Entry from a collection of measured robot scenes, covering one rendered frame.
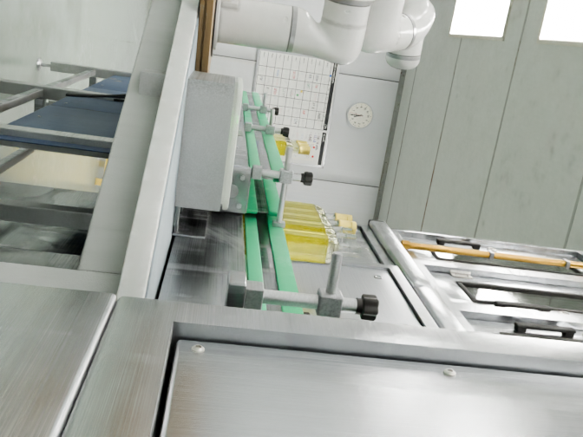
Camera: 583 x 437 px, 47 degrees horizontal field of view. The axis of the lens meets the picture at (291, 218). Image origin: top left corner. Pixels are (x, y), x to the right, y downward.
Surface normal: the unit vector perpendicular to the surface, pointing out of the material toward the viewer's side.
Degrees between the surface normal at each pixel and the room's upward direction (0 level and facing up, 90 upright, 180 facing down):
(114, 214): 90
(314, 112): 90
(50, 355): 90
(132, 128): 90
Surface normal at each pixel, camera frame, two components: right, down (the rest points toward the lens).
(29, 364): 0.14, -0.95
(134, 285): 0.17, -0.66
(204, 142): 0.08, 0.29
